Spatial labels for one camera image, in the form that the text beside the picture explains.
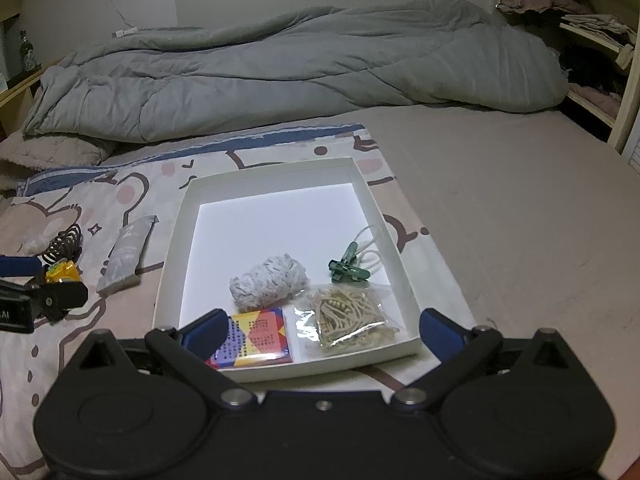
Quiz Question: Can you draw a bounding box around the white paper ball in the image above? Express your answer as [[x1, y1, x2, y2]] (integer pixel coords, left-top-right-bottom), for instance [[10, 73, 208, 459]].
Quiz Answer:
[[229, 254, 308, 312]]

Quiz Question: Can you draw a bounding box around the white cord loop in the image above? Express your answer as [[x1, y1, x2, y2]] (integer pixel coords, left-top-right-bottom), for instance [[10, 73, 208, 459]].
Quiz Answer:
[[349, 224, 388, 276]]

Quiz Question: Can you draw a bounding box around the green plastic clothes peg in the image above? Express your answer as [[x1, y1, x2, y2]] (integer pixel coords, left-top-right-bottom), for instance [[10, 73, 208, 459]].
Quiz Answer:
[[328, 242, 371, 283]]

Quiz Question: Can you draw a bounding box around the small white tissue wad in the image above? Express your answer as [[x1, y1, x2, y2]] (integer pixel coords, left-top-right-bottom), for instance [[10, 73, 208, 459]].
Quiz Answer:
[[21, 235, 50, 257]]

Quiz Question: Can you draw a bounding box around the colourful patterned card pack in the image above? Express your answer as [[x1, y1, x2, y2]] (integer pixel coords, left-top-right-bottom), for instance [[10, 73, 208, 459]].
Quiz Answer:
[[206, 308, 292, 370]]

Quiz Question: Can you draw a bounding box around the bag of rubber bands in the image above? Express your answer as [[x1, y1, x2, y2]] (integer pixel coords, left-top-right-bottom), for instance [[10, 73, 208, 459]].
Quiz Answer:
[[292, 284, 406, 360]]

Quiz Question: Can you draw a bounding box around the beige fleece blanket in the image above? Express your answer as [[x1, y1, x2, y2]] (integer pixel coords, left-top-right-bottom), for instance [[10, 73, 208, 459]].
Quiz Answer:
[[0, 130, 116, 192]]

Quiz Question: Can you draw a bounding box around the cartoon bear print cloth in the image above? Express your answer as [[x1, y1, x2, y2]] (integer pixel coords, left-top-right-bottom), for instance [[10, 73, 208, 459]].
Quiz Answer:
[[1, 124, 472, 479]]

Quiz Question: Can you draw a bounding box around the white shallow cardboard box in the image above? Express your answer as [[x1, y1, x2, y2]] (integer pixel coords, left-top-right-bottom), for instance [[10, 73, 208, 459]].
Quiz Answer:
[[154, 158, 420, 382]]

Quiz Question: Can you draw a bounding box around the wooden bedside shelf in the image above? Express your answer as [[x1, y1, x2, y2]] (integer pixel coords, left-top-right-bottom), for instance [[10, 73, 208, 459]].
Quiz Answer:
[[0, 63, 52, 138]]

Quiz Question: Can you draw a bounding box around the green glass bottle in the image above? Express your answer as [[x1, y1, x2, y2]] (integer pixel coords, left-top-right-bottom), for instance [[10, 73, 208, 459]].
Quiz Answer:
[[20, 29, 38, 74]]

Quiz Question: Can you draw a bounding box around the grey quilted duvet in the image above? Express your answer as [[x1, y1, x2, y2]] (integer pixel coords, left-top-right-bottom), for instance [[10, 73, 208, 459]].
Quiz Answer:
[[23, 0, 568, 144]]

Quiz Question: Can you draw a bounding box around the clothes pile on shelf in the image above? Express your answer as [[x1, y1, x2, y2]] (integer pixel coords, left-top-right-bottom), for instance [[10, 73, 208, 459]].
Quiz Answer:
[[496, 0, 637, 118]]

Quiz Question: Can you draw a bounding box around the right side wooden shelf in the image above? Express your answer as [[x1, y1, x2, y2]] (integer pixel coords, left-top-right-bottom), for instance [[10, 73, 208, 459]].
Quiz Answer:
[[495, 0, 639, 153]]

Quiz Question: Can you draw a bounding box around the yellow toy with strap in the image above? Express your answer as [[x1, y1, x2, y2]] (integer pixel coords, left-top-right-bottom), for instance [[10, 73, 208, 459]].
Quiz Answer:
[[27, 259, 81, 285]]

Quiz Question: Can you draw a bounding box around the black spiral hair tie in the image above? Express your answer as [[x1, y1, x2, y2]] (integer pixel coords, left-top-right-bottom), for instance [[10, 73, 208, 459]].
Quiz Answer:
[[38, 223, 84, 266]]

